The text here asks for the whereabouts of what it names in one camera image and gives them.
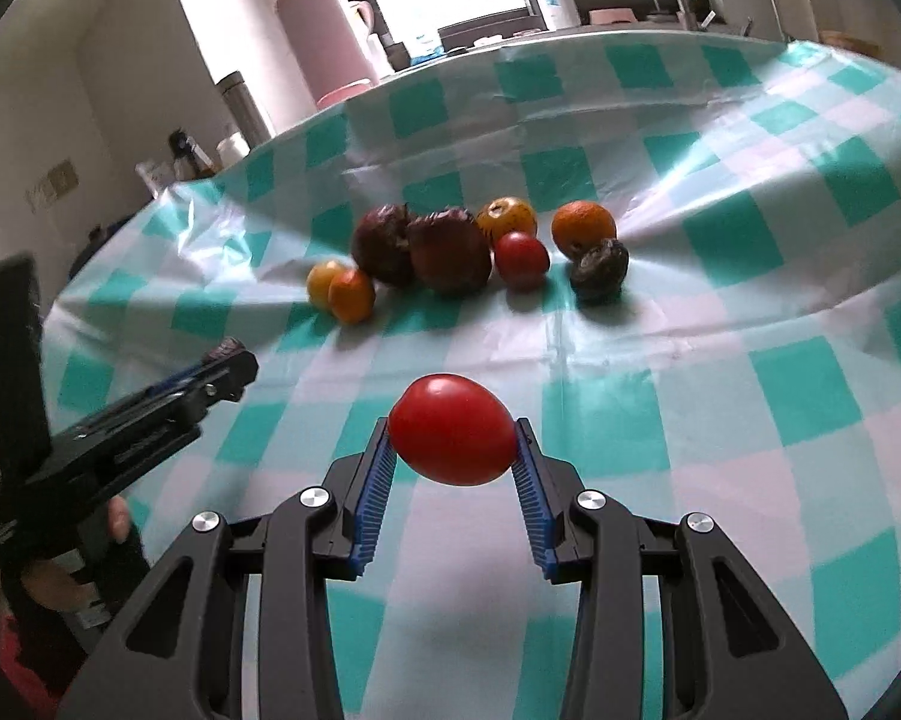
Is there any steel thermos flask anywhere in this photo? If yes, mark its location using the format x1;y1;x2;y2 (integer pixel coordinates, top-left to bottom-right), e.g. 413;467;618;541
216;71;273;149

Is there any large red tomato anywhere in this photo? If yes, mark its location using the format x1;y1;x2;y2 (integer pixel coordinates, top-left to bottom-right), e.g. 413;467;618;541
494;232;549;291

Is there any small dark dried fruit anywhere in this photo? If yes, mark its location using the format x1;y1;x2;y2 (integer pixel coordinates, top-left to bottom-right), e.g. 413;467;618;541
200;338;245;366

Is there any dark red shrivelled apple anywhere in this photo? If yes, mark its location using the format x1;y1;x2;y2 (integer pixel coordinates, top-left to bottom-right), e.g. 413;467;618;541
407;206;493;296

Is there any orange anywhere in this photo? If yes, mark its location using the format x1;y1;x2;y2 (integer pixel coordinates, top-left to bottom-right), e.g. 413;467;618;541
549;200;617;260

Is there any dark wrinkled passion fruit back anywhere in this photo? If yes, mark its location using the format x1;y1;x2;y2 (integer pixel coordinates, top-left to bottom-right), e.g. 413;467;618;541
569;238;629;304

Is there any small orange mandarin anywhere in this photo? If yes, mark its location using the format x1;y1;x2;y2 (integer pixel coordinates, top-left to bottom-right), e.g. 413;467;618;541
329;268;376;325

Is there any white plastic cup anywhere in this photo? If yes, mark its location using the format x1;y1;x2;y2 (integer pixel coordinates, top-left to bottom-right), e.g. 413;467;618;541
216;132;250;169

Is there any pink thermos jug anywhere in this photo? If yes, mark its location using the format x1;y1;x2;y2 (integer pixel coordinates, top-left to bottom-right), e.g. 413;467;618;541
275;0;379;109

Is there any dark red wrinkled apple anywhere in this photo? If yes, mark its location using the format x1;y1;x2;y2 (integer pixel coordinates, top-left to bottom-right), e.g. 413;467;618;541
352;203;416;289

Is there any dark glass bottle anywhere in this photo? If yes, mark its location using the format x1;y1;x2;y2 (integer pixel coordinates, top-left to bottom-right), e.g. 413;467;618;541
167;128;216;182

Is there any small yellow fruit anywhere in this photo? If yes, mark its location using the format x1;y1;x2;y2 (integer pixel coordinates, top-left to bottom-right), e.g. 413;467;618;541
306;259;350;312

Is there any teal checkered tablecloth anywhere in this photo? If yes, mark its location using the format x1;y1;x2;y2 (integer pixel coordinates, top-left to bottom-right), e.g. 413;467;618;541
44;32;901;717

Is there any yellow striped round fruit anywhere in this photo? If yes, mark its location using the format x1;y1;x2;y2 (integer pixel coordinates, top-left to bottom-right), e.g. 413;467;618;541
476;197;538;247

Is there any left hand black glove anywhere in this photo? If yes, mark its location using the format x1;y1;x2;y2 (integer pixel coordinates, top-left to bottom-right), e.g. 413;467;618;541
5;496;149;661

